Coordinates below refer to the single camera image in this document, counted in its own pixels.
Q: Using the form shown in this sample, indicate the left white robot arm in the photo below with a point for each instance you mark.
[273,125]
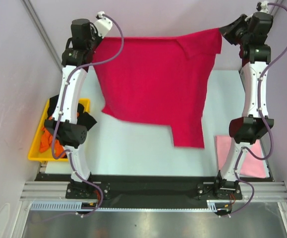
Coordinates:
[68,126]

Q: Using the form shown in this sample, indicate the orange t shirt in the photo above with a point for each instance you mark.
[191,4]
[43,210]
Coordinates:
[45,144]

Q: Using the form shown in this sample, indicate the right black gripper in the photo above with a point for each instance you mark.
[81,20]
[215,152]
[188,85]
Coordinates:
[228,31]

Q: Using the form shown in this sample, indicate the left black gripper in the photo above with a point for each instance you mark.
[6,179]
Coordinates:
[93,30]

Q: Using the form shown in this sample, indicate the folded pink t shirt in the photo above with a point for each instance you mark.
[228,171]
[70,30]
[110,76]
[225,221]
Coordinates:
[251,167]

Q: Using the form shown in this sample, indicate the grey cable duct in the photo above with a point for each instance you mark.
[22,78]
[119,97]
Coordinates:
[66,206]
[222,205]

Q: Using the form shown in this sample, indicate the left corner aluminium post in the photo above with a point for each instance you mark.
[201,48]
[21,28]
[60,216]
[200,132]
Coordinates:
[28,6]

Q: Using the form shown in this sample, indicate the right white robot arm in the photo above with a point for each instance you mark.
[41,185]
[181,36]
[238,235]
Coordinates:
[254,122]

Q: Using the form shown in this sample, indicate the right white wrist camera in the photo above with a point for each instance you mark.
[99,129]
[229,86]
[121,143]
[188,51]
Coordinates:
[262,6]

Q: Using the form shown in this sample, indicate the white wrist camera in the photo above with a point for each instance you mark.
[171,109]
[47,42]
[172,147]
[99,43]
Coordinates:
[262,6]
[102,24]

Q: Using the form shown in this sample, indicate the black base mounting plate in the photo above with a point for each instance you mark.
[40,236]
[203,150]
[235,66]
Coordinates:
[146,202]

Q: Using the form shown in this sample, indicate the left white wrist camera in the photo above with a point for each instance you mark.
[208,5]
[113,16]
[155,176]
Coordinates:
[102,24]

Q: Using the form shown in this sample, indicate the yellow plastic tray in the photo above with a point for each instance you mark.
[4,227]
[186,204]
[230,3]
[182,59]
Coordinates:
[34,152]

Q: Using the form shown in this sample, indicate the left grey cable duct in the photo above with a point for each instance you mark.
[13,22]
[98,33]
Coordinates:
[66,206]

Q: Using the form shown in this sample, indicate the corner aluminium post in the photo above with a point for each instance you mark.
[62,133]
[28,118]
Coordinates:
[28,6]
[274,7]

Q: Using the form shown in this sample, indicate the aluminium frame rail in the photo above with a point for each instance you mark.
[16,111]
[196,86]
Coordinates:
[263,191]

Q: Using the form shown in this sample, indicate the black t shirt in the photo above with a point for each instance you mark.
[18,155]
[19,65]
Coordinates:
[83,116]

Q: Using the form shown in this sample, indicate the right grey cable duct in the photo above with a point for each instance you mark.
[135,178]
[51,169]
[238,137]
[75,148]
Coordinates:
[222,205]

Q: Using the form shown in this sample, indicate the right corner aluminium post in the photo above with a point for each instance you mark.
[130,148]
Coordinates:
[274,7]

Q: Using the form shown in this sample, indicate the crimson red t shirt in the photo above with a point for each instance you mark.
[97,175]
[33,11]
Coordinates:
[159,80]

